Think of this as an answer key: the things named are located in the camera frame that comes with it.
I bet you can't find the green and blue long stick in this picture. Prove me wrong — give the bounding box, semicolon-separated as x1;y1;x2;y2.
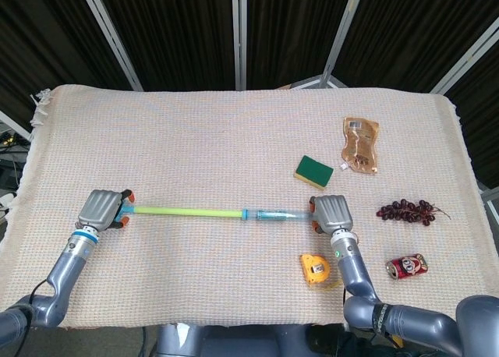
119;202;319;222

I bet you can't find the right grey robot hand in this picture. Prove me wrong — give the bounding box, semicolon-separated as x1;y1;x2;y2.
308;194;355;235

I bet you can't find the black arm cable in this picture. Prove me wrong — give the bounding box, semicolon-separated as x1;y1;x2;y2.
21;278;52;309

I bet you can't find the beige woven tablecloth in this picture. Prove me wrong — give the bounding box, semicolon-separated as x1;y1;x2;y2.
0;83;487;329

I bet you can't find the grey robot torso base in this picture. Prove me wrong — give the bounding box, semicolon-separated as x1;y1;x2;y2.
154;323;349;357

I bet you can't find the white screen foot bracket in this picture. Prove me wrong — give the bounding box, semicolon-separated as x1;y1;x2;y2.
290;73;349;90

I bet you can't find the dark red grape bunch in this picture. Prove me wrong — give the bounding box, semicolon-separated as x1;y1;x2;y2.
375;199;452;228

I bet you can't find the red cartoon drink can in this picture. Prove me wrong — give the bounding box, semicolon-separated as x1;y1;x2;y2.
385;253;430;281

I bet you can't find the white screen frame post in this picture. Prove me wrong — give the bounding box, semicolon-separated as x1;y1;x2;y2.
76;0;144;92
430;16;499;96
231;0;248;91
320;0;368;88

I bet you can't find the dark pleated screen panel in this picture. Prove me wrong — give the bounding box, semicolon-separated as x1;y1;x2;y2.
0;0;133;122
245;0;356;91
444;41;499;194
93;0;238;92
331;0;499;94

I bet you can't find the green yellow scrub sponge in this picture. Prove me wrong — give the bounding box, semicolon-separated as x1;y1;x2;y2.
292;155;334;189

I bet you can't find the brown spouted sauce pouch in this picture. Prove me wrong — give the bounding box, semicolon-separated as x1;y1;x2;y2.
341;116;380;175

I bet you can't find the yellow tape measure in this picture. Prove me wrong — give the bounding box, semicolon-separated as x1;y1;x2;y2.
299;253;344;290

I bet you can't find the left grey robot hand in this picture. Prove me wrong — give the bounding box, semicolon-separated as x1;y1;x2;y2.
76;188;138;234

